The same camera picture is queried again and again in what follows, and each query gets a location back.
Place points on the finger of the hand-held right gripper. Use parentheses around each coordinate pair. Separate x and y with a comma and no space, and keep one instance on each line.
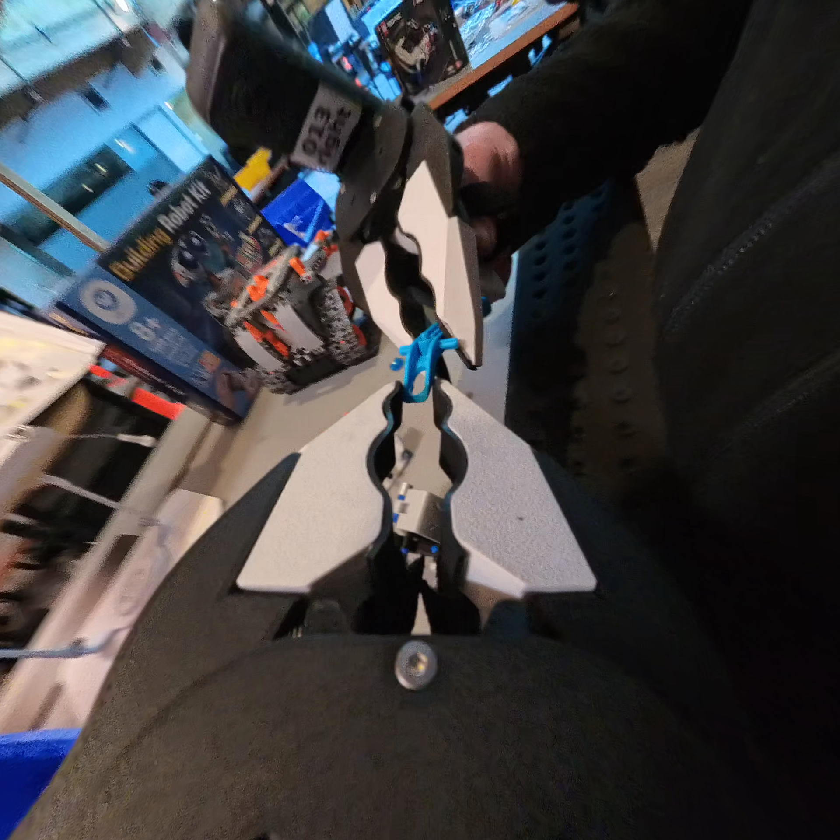
(380,289)
(453,282)

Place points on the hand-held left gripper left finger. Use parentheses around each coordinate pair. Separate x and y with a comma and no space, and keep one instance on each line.
(315,525)

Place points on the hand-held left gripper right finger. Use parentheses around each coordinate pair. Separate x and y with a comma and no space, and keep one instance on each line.
(518,525)

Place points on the light blue plastic strip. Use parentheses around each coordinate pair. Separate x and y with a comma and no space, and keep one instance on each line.
(417,367)

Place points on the grey block module blue pin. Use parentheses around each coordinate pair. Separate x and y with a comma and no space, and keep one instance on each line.
(417,515)

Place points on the person's right hand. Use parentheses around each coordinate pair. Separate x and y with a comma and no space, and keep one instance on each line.
(492,157)

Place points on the yellow plastic bin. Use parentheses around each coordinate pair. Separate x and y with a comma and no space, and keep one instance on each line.
(253,170)

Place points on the grey orange tracked toy robot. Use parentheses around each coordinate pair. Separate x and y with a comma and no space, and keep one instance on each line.
(295,328)

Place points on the blue plastic storage bin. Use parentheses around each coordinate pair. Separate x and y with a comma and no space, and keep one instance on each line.
(295,210)

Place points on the dark toy set box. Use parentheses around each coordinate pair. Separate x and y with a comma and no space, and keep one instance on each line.
(423,46)

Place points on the white zip tie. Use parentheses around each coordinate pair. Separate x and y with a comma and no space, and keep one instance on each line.
(131,438)
(85,495)

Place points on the dark red robot kit box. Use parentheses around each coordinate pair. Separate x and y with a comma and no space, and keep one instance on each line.
(151,387)

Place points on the blue robot kit box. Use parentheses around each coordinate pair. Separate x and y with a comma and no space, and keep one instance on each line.
(164,282)

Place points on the blue tipped zip tie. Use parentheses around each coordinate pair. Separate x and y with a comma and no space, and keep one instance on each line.
(52,652)

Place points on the white instruction sheet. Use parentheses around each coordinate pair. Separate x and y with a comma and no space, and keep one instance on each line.
(46,374)

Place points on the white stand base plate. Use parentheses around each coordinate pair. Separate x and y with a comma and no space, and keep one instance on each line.
(144,590)

